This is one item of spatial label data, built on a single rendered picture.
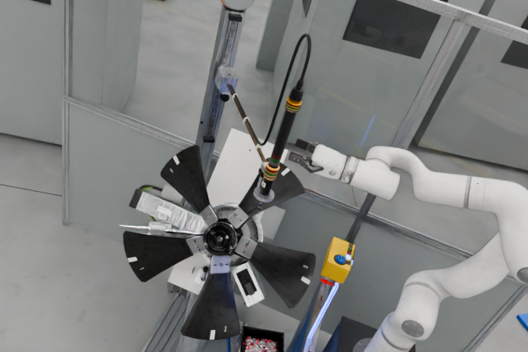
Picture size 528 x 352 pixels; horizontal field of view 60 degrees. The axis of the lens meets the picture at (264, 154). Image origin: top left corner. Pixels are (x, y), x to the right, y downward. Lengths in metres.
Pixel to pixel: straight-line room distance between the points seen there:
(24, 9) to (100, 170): 1.24
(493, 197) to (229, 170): 1.05
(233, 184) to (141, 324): 1.23
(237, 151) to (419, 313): 0.94
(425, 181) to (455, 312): 1.51
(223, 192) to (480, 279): 1.01
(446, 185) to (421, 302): 0.41
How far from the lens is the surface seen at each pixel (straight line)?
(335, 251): 1.98
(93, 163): 2.86
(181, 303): 2.87
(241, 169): 1.92
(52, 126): 3.86
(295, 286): 1.68
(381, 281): 2.65
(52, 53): 3.54
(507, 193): 1.33
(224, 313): 1.74
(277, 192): 1.65
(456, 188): 1.33
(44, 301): 2.97
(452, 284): 1.51
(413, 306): 1.53
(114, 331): 2.83
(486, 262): 1.47
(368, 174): 1.36
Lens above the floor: 2.39
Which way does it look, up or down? 34 degrees down
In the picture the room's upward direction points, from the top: 17 degrees clockwise
